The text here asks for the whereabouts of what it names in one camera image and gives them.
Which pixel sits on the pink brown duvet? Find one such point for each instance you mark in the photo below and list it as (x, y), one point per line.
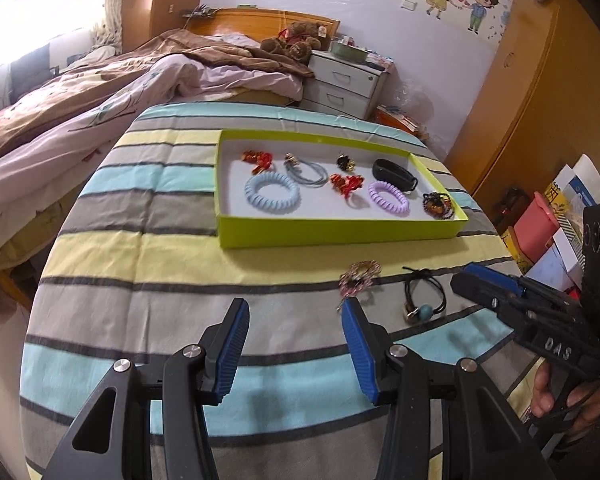
(80, 110)

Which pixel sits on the white nightstand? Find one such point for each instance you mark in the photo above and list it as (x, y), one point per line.
(342, 85)

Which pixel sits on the wooden wardrobe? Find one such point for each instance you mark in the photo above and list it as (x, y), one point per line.
(530, 100)

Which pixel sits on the green cardboard box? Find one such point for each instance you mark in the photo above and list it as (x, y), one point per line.
(330, 232)

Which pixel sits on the brown teddy bear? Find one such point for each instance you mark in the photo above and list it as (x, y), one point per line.
(297, 40)

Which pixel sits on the person's right hand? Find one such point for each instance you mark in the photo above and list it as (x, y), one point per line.
(542, 390)

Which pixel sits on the floral curtain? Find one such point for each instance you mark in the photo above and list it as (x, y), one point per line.
(109, 5)

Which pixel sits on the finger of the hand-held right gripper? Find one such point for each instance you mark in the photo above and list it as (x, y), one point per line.
(490, 277)
(480, 297)

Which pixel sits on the pink bin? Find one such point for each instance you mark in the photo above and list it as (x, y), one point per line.
(535, 230)

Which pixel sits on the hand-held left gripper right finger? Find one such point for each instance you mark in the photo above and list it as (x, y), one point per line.
(360, 355)

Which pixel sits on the black device with red light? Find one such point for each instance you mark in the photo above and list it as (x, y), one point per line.
(510, 205)

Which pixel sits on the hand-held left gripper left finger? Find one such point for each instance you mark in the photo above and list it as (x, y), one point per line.
(230, 355)

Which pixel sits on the wooden headboard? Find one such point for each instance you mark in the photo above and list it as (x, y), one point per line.
(245, 22)

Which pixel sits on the yellow box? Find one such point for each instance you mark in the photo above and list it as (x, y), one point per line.
(514, 245)

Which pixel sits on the wooden door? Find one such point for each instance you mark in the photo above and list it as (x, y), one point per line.
(165, 0)

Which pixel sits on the pile of books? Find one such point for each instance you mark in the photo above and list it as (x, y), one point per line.
(400, 119)

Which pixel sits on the black gold hair clip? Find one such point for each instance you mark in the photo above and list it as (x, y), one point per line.
(345, 162)

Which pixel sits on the stack of paper boxes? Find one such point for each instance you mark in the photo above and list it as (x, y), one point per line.
(577, 190)

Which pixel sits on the green basin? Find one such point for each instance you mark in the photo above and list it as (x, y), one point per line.
(349, 52)

